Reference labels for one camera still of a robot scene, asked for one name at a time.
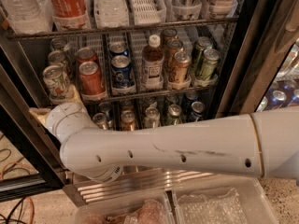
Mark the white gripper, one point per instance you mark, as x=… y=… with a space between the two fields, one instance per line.
x=60 y=115

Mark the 7up can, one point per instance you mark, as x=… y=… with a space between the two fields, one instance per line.
x=57 y=82
x=58 y=57
x=61 y=44

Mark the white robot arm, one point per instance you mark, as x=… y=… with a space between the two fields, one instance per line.
x=262 y=144

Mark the front red cola can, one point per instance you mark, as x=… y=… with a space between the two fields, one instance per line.
x=90 y=76

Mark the red cola can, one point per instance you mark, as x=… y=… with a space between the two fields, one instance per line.
x=90 y=76
x=87 y=54

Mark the bottom shelf silver can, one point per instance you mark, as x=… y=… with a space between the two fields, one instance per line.
x=100 y=119

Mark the rear red cola can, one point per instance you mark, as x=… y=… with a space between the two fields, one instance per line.
x=87 y=54

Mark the front blue pepsi can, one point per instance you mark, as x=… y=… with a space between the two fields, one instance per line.
x=122 y=72

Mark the blue pepsi can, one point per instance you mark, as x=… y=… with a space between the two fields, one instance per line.
x=122 y=72
x=118 y=48

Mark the bottom shelf orange can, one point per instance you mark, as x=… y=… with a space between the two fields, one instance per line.
x=128 y=120

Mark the rear blue pepsi can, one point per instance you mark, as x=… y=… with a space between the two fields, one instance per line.
x=118 y=48

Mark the clear water bottle middle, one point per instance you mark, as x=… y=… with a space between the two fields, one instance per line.
x=111 y=13

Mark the clear water bottle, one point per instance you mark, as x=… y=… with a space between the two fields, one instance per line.
x=111 y=13
x=28 y=16

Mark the bottom shelf green can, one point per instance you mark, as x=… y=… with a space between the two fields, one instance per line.
x=173 y=116

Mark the middle brown soda can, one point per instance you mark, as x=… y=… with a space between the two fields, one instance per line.
x=172 y=46

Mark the brown soda can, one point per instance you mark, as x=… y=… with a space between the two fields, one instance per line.
x=179 y=67
x=172 y=46
x=168 y=34

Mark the rear brown soda can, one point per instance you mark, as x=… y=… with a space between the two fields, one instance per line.
x=168 y=34

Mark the white plastic shelf tray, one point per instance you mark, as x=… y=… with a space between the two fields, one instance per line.
x=146 y=12

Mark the front brown soda can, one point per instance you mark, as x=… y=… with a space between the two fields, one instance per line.
x=179 y=67

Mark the bottom shelf blue can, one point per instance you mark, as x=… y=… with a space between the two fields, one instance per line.
x=196 y=111

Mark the rear green soda can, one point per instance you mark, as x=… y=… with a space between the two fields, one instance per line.
x=200 y=45

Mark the green soda can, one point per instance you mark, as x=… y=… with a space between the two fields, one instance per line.
x=211 y=59
x=200 y=45

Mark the front green soda can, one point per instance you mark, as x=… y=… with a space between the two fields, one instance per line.
x=211 y=59

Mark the tall striped can top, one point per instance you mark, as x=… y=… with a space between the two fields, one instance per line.
x=186 y=10

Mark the sliding glass fridge door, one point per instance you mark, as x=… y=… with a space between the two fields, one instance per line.
x=264 y=34

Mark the clear water bottle left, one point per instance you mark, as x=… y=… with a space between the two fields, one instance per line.
x=28 y=16

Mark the orange soda bottle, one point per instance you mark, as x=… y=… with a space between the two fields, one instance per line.
x=70 y=15

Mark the tea bottle white cap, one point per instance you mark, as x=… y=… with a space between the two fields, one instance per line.
x=152 y=61

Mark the clear bin with pink contents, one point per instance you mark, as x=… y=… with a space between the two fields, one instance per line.
x=143 y=207

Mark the clear bin with bubble wrap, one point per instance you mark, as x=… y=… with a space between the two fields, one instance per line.
x=222 y=199

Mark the middle wire shelf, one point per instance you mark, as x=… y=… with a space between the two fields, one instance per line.
x=103 y=97

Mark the wire shelf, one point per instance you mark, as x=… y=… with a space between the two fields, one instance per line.
x=103 y=97
x=125 y=29

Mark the top wire shelf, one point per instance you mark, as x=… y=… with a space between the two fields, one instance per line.
x=125 y=29

